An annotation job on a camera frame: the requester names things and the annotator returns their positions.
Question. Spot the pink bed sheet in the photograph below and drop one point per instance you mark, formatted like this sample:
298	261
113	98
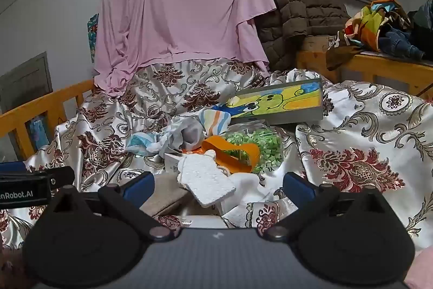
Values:
186	4

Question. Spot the wooden bed rail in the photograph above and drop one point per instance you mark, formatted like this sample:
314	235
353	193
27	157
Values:
20	126

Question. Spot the grey door panel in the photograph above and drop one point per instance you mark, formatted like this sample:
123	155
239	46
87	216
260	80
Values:
23	82

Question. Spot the grey cloth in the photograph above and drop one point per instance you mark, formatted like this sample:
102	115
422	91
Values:
189	136

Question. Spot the blue patterned wall poster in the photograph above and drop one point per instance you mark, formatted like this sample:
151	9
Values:
92	35

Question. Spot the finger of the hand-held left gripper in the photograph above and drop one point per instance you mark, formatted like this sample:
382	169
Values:
62	175
12	167

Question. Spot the blue jeans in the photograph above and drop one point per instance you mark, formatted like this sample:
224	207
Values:
395	42

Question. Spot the colourful crumpled garment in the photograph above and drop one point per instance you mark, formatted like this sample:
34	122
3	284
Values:
368	21

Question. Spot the orange blue striped cloth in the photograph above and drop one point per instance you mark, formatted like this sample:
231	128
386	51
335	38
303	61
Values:
214	121

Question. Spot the wooden bunk frame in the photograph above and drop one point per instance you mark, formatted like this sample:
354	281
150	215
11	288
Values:
372	67

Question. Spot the pink garment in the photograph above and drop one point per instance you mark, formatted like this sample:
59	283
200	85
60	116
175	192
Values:
421	270

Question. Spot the blue printed sheet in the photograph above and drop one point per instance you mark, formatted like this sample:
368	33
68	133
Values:
39	133

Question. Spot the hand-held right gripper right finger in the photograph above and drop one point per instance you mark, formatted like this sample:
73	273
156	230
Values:
299	189

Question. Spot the brown printed bag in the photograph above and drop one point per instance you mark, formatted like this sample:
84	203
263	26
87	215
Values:
338	52

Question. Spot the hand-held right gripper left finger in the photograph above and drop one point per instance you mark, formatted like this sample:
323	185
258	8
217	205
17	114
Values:
138	189

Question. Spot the orange plastic piece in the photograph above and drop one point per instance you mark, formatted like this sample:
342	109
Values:
216	143

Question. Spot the floral satin blanket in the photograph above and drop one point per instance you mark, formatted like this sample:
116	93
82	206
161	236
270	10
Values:
355	140

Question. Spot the bag of green foam pieces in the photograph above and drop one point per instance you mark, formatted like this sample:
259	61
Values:
267	150

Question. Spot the light blue patterned cloth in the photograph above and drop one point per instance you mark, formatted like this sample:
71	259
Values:
140	143

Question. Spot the white cloth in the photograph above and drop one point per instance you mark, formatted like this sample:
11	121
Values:
247	184

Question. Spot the cardboard box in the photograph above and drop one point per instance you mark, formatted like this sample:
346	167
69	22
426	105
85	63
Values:
314	43

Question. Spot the cartoon printed tin box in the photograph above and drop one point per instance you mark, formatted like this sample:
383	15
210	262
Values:
277	102

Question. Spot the brown quilted jacket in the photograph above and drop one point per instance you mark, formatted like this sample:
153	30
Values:
297	4

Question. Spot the white foam piece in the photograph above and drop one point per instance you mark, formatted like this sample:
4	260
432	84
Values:
206	180

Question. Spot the beige cloth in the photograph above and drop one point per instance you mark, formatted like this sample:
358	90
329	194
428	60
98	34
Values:
165	197

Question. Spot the dark grey garment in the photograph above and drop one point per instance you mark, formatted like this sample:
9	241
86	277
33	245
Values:
423	18

